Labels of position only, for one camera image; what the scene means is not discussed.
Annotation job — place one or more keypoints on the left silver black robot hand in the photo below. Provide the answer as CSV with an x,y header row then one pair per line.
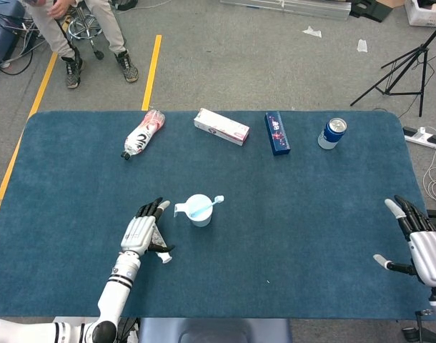
x,y
137,234

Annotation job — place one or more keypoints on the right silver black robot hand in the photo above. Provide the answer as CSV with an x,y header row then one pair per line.
x,y
430,253

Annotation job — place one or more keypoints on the white floral toothpaste tube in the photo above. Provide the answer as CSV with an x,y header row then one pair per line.
x,y
165,258

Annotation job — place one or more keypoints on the light blue toothbrush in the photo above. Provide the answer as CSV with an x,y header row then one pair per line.
x,y
211,204

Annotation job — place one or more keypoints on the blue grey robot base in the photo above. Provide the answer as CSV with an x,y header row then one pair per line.
x,y
211,328

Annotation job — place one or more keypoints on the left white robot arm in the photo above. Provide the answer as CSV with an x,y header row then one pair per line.
x,y
114,296

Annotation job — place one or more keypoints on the white pink toothpaste box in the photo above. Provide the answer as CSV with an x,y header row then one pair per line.
x,y
221,126

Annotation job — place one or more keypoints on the dark blue carton box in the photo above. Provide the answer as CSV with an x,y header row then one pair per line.
x,y
277,134

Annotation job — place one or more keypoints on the white plastic bin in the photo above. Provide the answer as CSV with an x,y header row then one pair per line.
x,y
418,16

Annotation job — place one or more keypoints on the plastic bottle with black cap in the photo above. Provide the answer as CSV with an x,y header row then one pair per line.
x,y
141,137

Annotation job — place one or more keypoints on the blue table mat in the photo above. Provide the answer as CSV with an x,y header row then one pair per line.
x,y
346,178

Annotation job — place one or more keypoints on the white power strip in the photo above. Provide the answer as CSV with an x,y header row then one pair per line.
x,y
418,135

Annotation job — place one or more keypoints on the blue white drink can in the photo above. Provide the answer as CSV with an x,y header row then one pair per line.
x,y
330,137

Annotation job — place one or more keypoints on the yellow floor tape strip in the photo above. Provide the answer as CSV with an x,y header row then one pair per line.
x,y
152,71
43,85

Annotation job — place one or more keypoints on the black tripod stand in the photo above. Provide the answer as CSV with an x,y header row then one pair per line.
x,y
422,82

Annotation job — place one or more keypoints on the chrome wheeled stool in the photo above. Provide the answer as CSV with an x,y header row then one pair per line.
x,y
98,54

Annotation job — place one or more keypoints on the seated person in beige clothes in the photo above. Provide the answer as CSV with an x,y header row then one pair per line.
x,y
107,28

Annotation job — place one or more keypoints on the white paper scrap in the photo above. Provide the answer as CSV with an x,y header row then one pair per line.
x,y
312,32
362,45

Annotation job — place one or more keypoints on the dark blue machine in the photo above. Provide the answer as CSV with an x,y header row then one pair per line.
x,y
0,39

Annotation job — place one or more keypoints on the aluminium profile beams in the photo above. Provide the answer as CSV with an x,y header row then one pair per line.
x,y
311,9

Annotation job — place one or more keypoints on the black bracket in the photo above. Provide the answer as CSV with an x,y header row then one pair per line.
x,y
368,10

